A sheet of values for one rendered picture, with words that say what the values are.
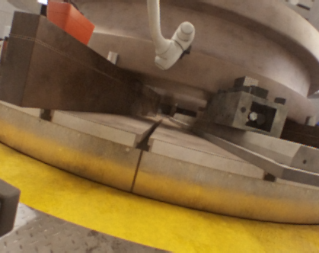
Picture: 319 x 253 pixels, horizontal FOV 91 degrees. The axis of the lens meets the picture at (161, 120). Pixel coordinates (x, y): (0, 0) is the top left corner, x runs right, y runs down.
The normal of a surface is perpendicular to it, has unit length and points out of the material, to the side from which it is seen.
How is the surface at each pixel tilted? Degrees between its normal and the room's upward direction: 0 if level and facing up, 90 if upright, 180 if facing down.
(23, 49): 90
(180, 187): 90
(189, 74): 90
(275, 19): 90
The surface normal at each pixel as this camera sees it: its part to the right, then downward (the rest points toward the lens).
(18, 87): -0.22, 0.00
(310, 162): 0.16, 0.11
